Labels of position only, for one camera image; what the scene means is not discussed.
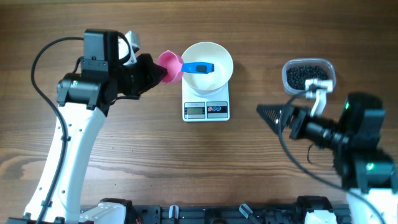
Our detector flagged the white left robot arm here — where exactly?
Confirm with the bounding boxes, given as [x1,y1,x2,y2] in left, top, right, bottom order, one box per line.
[8,29,167,223]

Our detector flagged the pink scoop blue handle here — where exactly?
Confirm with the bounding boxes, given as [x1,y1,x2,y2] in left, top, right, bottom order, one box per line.
[157,50,215,84]

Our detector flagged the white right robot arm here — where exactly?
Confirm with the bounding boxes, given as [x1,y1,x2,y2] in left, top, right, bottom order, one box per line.
[256,92,397,223]

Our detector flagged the white digital kitchen scale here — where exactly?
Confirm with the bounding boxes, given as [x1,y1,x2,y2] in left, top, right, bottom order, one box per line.
[182,80,230,123]

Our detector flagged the cream white bowl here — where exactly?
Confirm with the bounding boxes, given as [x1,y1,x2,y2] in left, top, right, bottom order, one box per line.
[182,42,234,92]

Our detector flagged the black beans in container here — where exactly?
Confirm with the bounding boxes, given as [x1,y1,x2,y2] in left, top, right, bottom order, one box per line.
[286,65,328,90]

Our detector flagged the clear plastic bean container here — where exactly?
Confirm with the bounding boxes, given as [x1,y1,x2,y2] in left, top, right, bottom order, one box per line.
[282,58,336,95]

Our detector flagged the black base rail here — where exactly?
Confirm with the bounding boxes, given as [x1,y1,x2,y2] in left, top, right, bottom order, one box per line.
[80,197,352,224]

